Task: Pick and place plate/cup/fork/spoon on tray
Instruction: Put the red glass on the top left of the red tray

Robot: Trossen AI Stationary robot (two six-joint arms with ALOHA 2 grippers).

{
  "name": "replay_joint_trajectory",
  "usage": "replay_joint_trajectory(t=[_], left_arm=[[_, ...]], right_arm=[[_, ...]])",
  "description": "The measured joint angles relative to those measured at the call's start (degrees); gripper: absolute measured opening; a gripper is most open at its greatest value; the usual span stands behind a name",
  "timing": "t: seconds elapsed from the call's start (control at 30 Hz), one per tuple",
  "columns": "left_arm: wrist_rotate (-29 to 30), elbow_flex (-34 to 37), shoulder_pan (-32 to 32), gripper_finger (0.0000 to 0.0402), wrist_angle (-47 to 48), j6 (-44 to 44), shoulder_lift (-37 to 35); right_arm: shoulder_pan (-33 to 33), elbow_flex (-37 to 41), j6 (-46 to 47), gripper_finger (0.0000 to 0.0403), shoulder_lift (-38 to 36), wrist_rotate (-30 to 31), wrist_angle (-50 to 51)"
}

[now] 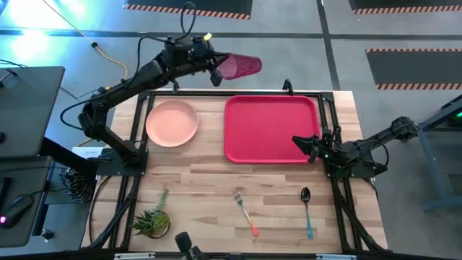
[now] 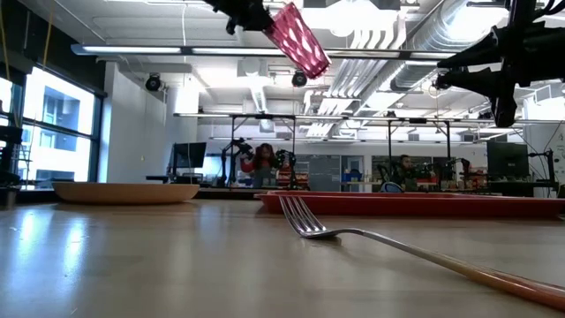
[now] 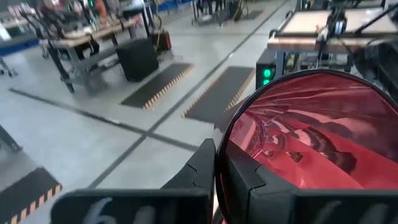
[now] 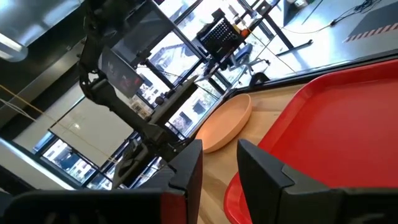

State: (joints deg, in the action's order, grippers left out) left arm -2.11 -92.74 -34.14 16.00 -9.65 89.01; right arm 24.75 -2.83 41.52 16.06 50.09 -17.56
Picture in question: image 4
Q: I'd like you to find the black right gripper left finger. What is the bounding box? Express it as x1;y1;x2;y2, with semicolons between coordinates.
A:
136;139;203;224

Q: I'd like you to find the thin yellow string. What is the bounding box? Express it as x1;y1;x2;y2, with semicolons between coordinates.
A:
0;83;119;163

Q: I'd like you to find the black floor mat striped edge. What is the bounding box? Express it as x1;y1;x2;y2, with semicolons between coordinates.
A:
341;0;398;44

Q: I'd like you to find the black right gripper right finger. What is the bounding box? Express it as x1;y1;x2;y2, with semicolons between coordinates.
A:
237;138;343;224

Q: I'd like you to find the black perforated computer case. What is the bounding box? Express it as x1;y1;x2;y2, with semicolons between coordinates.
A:
196;8;242;62

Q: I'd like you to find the blue office chair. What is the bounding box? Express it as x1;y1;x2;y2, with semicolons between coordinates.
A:
229;43;271;85

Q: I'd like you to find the dark computer screen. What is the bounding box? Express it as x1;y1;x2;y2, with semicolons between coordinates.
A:
98;45;144;99

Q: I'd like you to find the black metal table frame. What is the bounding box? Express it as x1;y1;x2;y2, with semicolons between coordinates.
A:
228;49;398;96

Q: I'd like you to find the peach round plate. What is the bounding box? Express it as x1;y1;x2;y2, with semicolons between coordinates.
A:
195;93;253;154

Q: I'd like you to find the black desk leg frame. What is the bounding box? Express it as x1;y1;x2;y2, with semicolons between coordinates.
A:
242;0;314;57

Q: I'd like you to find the red plastic tray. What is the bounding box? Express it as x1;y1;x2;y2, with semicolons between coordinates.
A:
223;58;398;224

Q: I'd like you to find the black table clamp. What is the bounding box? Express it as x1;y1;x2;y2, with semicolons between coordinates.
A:
248;72;270;88

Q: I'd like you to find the ceiling light fixture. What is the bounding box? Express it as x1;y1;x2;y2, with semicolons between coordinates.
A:
0;30;29;63

